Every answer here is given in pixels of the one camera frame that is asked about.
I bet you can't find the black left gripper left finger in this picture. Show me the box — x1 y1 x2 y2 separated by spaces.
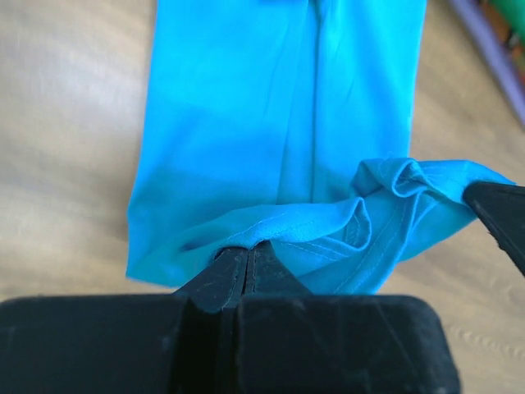
1 248 249 393

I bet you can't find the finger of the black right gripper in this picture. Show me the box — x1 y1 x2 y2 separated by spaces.
463 181 525 275

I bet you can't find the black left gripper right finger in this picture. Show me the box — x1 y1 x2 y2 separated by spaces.
235 243 462 393

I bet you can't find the turquoise t shirt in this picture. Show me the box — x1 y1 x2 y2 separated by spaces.
126 1 504 294

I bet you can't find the purple folded t shirt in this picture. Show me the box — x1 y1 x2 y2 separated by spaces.
450 1 524 125

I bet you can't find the green folded t shirt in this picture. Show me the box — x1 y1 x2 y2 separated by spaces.
491 0 525 39

